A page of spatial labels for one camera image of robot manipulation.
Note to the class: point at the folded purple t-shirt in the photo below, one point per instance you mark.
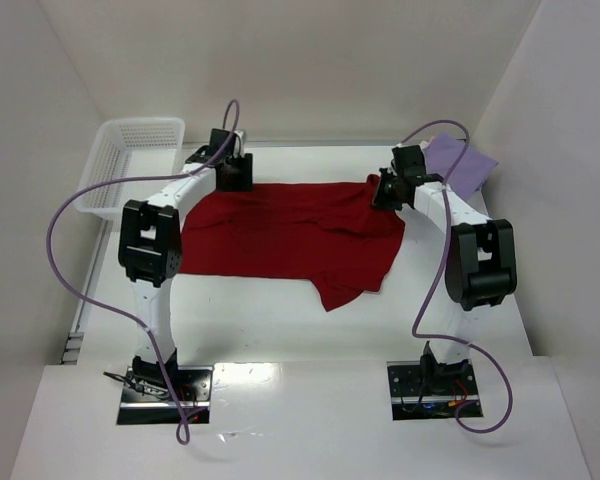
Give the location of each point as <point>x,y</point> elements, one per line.
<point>470,174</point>

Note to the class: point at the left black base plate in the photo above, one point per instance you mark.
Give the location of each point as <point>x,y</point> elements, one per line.
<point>148,403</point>

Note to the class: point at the white plastic laundry basket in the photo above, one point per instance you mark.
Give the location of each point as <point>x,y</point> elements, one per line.
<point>129,147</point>

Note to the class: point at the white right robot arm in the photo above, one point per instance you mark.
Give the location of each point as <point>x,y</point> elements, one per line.
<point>479,264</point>

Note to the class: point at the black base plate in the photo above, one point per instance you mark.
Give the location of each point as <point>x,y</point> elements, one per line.
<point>413,397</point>
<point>148,403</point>

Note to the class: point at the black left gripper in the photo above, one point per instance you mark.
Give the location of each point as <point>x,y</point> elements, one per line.
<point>235,178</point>

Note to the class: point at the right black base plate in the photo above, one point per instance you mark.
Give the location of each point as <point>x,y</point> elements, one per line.
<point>413,397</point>

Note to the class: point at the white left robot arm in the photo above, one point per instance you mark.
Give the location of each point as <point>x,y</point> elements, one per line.
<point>151,247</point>

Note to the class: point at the red t-shirt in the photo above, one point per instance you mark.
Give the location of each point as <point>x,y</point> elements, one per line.
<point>325,233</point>

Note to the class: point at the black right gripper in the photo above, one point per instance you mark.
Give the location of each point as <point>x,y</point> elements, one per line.
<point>385,193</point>

